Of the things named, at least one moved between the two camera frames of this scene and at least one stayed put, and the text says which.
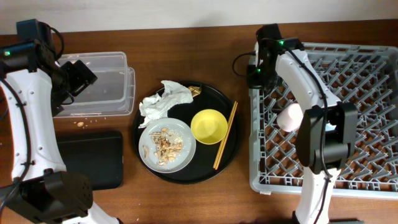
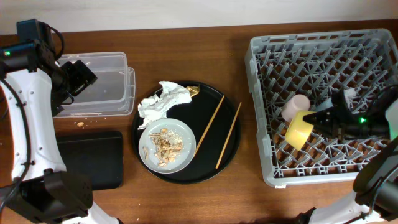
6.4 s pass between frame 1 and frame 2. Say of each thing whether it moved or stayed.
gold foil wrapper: stayed
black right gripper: moved
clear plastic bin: stayed
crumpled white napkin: stayed
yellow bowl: moved
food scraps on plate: stayed
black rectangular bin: stayed
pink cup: moved
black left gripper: stayed
